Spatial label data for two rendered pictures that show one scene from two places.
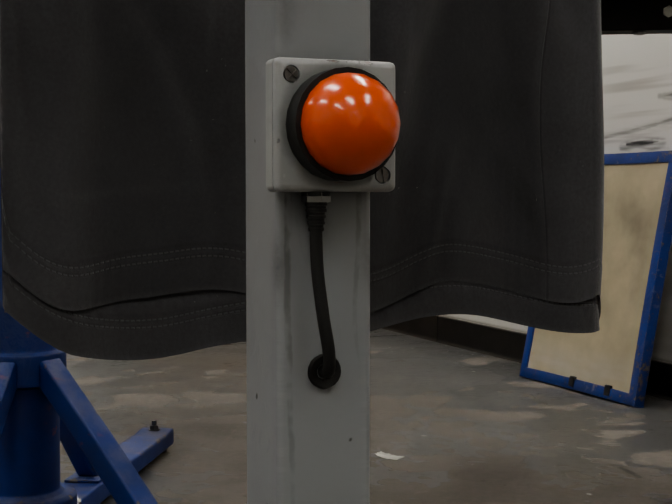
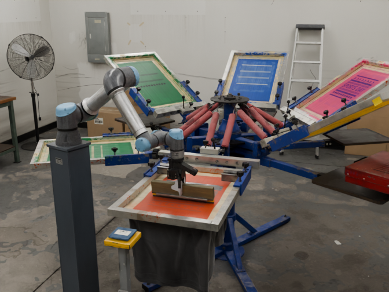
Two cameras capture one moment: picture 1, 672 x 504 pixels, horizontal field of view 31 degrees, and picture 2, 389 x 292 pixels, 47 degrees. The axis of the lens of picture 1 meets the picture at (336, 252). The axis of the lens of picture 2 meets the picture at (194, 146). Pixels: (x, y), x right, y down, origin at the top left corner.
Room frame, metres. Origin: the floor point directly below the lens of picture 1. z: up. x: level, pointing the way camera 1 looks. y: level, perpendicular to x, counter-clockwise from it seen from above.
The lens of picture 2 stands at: (-0.73, -1.46, 1.96)
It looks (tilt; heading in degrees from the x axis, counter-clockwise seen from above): 17 degrees down; 41
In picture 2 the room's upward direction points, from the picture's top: straight up
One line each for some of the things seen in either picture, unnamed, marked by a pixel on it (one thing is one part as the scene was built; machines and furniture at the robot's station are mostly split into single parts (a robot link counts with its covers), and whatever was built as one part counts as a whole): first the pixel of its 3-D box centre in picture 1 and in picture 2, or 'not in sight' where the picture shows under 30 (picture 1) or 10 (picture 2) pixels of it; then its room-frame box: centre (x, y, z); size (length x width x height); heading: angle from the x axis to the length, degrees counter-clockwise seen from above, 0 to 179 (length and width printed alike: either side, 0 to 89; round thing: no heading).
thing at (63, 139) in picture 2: not in sight; (68, 134); (0.73, 0.77, 1.25); 0.15 x 0.15 x 0.10
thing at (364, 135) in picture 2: not in sight; (307, 143); (2.55, 0.13, 0.91); 1.34 x 0.40 x 0.08; 143
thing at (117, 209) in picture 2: not in sight; (186, 190); (1.05, 0.12, 0.97); 0.79 x 0.58 x 0.04; 23
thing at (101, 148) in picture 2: not in sight; (110, 137); (1.29, 1.08, 1.05); 1.08 x 0.61 x 0.23; 143
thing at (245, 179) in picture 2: not in sight; (242, 180); (1.38, -0.04, 0.97); 0.30 x 0.05 x 0.07; 23
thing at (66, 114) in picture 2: not in sight; (67, 115); (0.74, 0.77, 1.37); 0.13 x 0.12 x 0.14; 7
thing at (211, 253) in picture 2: not in sight; (217, 236); (1.08, -0.09, 0.74); 0.46 x 0.04 x 0.42; 23
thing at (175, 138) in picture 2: not in sight; (176, 139); (0.95, 0.10, 1.30); 0.09 x 0.08 x 0.11; 97
